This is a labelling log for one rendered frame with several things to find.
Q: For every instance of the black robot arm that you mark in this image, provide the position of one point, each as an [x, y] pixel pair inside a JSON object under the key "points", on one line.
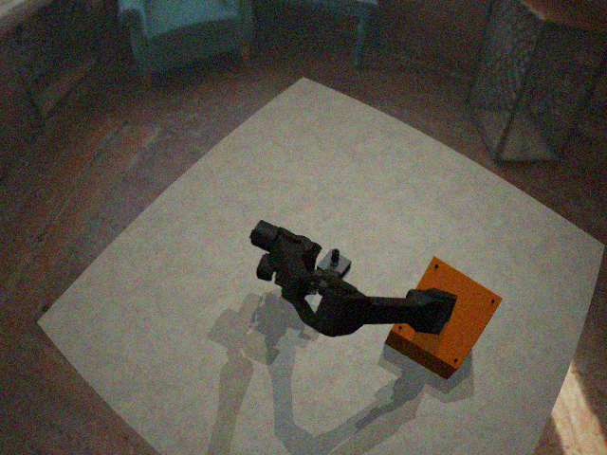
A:
{"points": [[343, 309]]}

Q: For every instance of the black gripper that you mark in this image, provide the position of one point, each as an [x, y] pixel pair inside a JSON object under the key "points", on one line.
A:
{"points": [[264, 272]]}

